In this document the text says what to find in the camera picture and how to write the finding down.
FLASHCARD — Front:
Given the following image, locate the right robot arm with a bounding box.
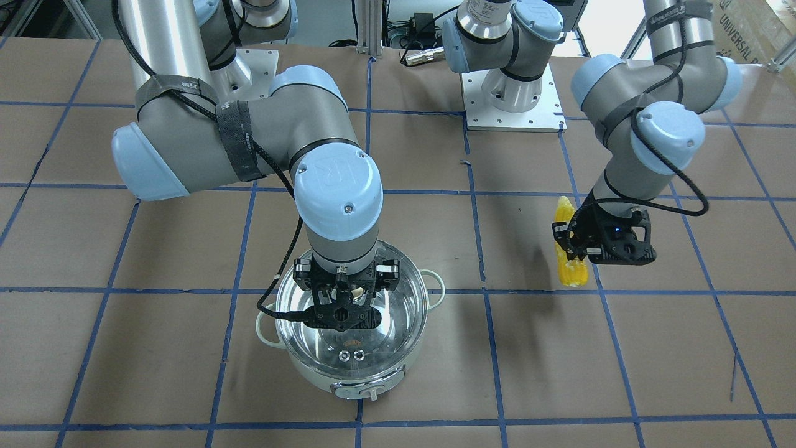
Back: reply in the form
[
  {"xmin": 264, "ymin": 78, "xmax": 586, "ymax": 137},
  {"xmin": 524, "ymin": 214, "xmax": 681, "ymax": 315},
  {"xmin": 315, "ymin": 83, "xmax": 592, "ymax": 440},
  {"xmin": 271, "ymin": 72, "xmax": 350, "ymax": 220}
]
[{"xmin": 111, "ymin": 1, "xmax": 400, "ymax": 332}]

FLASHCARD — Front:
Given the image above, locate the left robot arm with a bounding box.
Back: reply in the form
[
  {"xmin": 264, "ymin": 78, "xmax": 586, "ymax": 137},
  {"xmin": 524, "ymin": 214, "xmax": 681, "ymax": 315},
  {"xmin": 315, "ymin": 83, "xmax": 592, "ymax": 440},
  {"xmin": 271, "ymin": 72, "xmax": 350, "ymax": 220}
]
[{"xmin": 442, "ymin": 1, "xmax": 743, "ymax": 266}]

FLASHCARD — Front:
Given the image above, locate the black cables bundle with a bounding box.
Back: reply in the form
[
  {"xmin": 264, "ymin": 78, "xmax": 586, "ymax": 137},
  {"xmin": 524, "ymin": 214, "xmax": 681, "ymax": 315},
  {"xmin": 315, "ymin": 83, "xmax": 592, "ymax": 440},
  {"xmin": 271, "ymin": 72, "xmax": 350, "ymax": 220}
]
[{"xmin": 328, "ymin": 0, "xmax": 461, "ymax": 50}]

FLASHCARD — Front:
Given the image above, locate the black power adapter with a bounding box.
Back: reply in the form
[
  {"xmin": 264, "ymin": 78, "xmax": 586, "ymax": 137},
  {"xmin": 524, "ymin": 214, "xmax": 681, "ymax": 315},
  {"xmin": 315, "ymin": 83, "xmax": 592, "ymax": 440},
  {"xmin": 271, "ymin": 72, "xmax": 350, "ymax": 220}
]
[{"xmin": 408, "ymin": 12, "xmax": 435, "ymax": 40}]

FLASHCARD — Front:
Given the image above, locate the yellow corn cob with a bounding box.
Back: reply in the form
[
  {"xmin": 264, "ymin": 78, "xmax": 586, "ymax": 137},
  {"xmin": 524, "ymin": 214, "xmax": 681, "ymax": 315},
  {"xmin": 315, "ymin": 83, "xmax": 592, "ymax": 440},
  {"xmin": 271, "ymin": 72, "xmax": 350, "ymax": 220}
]
[{"xmin": 552, "ymin": 196, "xmax": 589, "ymax": 287}]

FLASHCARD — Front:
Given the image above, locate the silver metal connector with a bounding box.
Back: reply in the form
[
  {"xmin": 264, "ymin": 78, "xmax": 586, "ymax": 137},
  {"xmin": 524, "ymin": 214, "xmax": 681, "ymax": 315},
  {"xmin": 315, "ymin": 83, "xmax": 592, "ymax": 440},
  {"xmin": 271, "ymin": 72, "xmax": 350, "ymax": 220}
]
[{"xmin": 401, "ymin": 47, "xmax": 445, "ymax": 67}]

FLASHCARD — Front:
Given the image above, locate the aluminium frame post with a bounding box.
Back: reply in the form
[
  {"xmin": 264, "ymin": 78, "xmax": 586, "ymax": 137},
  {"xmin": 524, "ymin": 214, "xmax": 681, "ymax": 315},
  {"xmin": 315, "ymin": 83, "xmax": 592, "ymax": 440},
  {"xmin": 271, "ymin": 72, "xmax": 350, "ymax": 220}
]
[{"xmin": 354, "ymin": 0, "xmax": 386, "ymax": 60}]

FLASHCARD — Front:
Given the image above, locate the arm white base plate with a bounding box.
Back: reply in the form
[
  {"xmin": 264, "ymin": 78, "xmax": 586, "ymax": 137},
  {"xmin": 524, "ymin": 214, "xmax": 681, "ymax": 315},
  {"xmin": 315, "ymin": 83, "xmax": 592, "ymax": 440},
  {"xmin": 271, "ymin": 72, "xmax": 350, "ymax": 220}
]
[
  {"xmin": 211, "ymin": 49, "xmax": 279, "ymax": 100},
  {"xmin": 461, "ymin": 67, "xmax": 567, "ymax": 133}
]

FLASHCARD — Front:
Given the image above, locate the pale green cooking pot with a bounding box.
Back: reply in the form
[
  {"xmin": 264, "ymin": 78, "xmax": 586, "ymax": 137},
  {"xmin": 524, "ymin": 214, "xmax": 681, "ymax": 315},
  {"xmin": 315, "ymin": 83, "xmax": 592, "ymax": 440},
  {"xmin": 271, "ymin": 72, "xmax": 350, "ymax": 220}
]
[{"xmin": 255, "ymin": 240, "xmax": 447, "ymax": 404}]

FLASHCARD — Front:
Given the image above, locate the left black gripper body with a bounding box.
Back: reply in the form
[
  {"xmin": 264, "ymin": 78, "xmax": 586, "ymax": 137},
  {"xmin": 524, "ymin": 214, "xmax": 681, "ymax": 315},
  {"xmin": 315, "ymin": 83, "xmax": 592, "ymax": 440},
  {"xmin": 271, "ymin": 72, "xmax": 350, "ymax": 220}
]
[{"xmin": 569, "ymin": 200, "xmax": 656, "ymax": 266}]

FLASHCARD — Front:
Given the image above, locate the cardboard box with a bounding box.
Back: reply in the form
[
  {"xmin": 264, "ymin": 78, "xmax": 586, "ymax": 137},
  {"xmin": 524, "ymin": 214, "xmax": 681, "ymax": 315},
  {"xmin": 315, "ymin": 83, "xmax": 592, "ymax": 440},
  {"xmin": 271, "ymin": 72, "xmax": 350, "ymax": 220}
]
[{"xmin": 713, "ymin": 1, "xmax": 795, "ymax": 73}]

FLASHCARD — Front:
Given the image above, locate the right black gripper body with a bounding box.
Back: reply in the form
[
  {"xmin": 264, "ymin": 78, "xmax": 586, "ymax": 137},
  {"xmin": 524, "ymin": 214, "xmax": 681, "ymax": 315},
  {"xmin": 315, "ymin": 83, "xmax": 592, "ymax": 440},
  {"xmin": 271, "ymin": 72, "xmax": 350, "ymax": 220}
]
[{"xmin": 292, "ymin": 257, "xmax": 400, "ymax": 330}]

